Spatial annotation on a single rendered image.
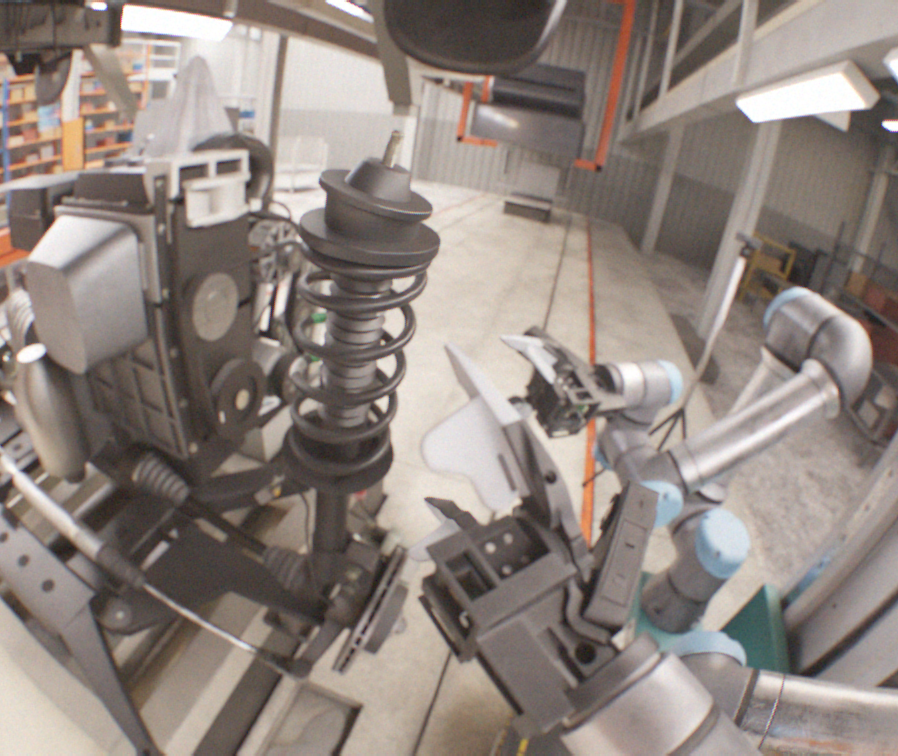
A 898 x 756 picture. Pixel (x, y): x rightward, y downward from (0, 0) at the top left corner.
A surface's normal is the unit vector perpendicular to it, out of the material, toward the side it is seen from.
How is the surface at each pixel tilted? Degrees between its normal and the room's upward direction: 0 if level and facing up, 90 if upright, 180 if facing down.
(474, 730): 0
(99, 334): 90
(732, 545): 8
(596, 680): 37
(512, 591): 9
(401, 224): 98
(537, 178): 90
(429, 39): 90
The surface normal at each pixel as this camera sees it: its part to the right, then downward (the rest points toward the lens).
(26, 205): -0.25, 0.30
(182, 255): 0.95, 0.27
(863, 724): -0.45, -0.75
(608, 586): 0.11, -0.77
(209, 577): 0.30, -0.79
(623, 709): -0.30, -0.55
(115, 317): 0.78, 0.41
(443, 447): 0.38, -0.33
